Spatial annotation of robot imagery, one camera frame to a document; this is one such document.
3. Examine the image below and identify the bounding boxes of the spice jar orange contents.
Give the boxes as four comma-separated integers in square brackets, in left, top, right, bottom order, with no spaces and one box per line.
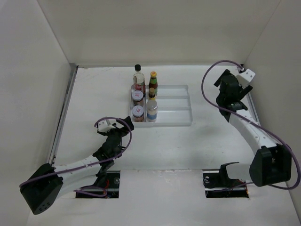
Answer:
[132,105,144,122]

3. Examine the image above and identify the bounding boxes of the spice jar dark contents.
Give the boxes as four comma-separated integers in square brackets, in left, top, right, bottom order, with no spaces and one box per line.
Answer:
[132,90,144,107]

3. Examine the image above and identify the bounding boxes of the white shaker blue label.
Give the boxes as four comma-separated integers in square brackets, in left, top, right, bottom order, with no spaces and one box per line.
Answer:
[146,100,158,122]

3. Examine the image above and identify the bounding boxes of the small yellow label bottle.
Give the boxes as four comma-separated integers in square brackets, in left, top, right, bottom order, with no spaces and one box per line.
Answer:
[148,88,156,100]

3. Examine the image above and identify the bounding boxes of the dark sauce bottle black cap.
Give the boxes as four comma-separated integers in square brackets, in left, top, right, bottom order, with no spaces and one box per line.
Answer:
[133,64,145,95]

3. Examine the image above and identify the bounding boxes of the green bottle yellow cap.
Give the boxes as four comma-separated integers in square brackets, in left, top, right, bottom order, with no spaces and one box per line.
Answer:
[149,71,158,95]

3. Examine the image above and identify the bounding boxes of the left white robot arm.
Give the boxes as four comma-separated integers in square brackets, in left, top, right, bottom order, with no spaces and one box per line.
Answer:
[19,116,134,215]

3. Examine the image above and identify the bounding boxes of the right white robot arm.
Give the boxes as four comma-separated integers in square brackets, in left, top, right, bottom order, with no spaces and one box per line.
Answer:
[214,69,292,187]

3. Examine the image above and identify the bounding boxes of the white divided organizer tray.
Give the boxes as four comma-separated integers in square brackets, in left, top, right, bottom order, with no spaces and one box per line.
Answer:
[133,85,193,128]

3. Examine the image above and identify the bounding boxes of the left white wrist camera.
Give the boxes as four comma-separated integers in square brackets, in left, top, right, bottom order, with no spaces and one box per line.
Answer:
[94,119,114,133]

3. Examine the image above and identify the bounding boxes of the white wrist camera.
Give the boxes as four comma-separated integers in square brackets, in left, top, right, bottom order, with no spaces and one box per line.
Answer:
[236,69,255,88]
[94,119,114,133]

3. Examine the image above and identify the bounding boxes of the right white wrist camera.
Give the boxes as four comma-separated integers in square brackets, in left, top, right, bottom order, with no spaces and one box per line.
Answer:
[236,69,255,88]

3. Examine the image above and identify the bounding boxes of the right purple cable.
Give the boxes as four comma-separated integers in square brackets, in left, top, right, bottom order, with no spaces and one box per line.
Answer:
[201,60,301,191]

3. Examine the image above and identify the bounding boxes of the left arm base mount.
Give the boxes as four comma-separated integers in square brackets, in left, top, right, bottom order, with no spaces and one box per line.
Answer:
[75,171,121,199]

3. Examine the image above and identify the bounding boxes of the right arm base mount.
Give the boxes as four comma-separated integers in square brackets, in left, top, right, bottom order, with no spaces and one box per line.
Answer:
[203,162,249,198]

